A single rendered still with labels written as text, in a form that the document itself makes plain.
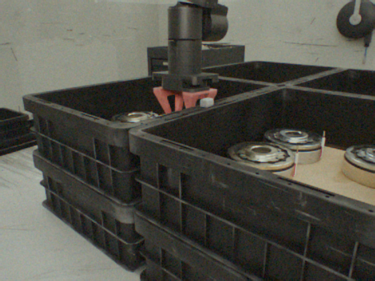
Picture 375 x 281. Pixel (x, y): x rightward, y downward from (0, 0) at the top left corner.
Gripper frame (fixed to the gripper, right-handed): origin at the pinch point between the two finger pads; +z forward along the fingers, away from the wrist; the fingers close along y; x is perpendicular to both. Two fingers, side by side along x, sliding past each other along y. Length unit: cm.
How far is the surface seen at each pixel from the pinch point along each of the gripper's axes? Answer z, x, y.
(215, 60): -3, -133, 97
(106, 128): -4.0, 19.6, -5.0
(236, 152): 2.2, 0.8, -11.9
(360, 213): -3.3, 19.3, -34.3
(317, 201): -3.2, 19.3, -31.4
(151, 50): -9, -111, 135
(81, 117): -4.5, 19.6, 0.8
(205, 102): -5.8, 4.6, -8.5
